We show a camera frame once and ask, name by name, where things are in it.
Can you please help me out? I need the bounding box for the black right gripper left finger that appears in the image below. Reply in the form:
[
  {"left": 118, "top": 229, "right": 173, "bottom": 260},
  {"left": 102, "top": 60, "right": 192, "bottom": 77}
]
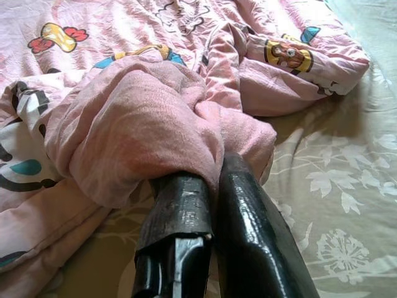
[{"left": 132, "top": 173, "right": 215, "bottom": 298}]

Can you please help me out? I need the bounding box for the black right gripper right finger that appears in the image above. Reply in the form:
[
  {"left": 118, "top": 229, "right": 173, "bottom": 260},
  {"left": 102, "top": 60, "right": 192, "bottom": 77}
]
[{"left": 215, "top": 151, "right": 320, "bottom": 298}]

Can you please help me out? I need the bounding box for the pink cartoon print quilt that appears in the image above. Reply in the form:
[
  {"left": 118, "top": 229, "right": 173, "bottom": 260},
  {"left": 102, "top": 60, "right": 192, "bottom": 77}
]
[{"left": 0, "top": 0, "right": 370, "bottom": 274}]

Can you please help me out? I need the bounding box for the bed with beige floral sheet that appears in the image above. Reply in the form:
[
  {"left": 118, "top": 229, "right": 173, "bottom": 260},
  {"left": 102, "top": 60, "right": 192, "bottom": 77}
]
[{"left": 40, "top": 0, "right": 397, "bottom": 298}]

